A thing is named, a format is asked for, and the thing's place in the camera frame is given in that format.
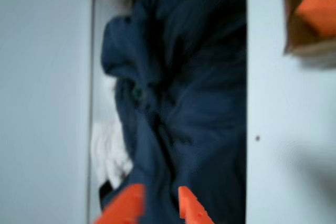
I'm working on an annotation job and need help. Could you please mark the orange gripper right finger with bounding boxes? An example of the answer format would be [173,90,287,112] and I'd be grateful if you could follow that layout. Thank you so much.
[178,186,215,224]

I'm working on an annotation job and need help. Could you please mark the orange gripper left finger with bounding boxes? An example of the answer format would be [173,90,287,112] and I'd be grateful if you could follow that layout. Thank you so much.
[93,183,146,224]

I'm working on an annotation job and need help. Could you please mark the brown cardboard box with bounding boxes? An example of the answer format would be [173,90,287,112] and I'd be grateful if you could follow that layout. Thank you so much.
[281,0,336,63]

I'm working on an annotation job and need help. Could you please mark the orange bean bag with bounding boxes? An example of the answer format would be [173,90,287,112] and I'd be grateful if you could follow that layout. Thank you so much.
[296,0,336,38]

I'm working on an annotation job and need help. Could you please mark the white fabric sheet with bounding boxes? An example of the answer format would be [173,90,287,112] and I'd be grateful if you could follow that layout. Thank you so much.
[90,77,134,185]

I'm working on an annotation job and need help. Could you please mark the person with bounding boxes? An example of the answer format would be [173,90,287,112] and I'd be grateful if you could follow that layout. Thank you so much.
[79,0,248,224]

